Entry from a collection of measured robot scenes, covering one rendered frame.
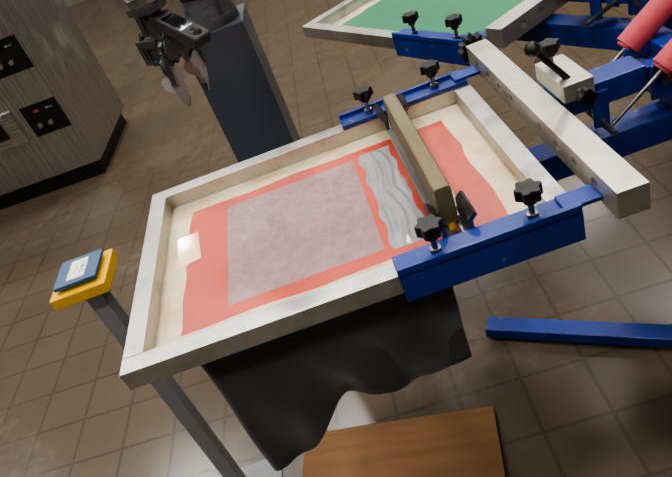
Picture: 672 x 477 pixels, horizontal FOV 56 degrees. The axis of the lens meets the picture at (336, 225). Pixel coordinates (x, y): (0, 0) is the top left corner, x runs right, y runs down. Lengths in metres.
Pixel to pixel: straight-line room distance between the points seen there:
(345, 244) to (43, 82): 3.38
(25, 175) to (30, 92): 0.61
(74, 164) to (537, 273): 3.19
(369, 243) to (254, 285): 0.22
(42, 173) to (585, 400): 3.69
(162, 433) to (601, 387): 1.49
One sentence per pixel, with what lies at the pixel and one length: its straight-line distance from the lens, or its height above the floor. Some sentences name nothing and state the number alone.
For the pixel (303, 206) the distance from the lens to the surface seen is 1.31.
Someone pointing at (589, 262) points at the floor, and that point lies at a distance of 2.41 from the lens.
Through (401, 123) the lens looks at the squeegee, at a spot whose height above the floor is 1.06.
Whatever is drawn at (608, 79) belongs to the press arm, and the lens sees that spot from 1.28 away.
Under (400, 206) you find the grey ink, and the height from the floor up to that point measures 0.96.
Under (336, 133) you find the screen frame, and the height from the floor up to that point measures 0.99.
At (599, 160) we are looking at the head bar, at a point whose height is 1.04.
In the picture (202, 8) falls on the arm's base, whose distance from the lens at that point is 1.78.
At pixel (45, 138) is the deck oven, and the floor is 0.38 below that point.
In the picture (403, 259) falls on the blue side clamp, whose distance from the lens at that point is 1.01.
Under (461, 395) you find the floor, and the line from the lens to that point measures 2.08.
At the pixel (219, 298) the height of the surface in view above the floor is 0.96.
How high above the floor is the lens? 1.64
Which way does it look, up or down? 34 degrees down
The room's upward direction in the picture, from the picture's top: 22 degrees counter-clockwise
